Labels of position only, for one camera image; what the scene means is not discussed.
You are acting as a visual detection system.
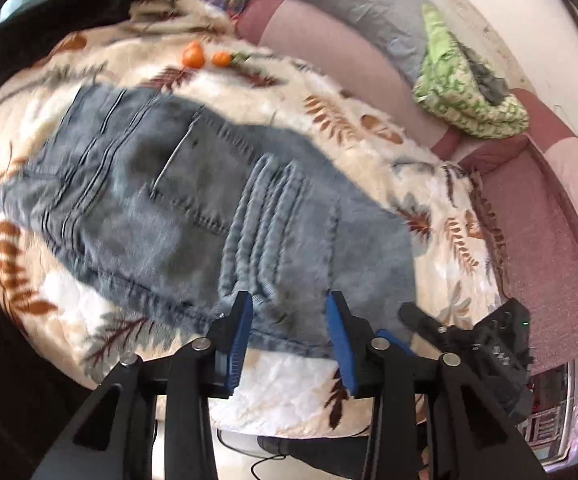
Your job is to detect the grey denim pants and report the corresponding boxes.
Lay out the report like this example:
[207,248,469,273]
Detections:
[0,82,420,359]

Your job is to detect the small grey cloth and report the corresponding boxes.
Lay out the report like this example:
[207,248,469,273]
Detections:
[461,42,512,107]

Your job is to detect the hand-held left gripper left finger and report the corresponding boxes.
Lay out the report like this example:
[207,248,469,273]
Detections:
[32,290,255,480]

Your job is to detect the grey quilted pillow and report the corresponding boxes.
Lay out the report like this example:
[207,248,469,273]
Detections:
[219,0,433,87]

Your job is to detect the leaf print fleece blanket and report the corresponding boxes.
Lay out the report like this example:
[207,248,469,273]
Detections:
[0,0,510,439]

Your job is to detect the black cable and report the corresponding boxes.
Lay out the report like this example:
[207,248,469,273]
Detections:
[216,427,291,480]

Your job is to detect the tangerine with green leaf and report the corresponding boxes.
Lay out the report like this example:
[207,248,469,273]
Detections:
[211,50,252,68]

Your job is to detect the plain tangerine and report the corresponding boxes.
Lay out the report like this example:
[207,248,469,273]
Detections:
[182,42,206,69]

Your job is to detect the person's dark trouser leg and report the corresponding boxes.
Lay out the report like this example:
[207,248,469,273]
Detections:
[0,289,101,480]

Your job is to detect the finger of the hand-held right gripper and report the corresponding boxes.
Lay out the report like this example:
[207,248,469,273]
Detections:
[375,328,416,358]
[398,301,458,354]

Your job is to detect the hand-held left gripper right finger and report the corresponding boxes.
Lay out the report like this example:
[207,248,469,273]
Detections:
[325,289,540,480]

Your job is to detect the black jacket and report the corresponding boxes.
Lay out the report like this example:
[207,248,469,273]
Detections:
[0,0,171,107]

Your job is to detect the green patterned blanket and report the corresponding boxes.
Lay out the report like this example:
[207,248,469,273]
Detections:
[412,4,531,140]

